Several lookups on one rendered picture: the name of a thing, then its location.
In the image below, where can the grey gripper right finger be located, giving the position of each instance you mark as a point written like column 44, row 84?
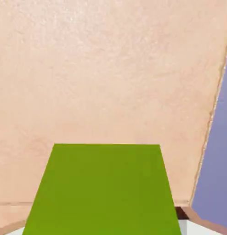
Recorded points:
column 183, row 226

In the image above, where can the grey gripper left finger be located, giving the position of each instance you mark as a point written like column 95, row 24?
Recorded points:
column 17, row 232

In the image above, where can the small green cube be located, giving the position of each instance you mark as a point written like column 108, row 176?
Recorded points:
column 102, row 192

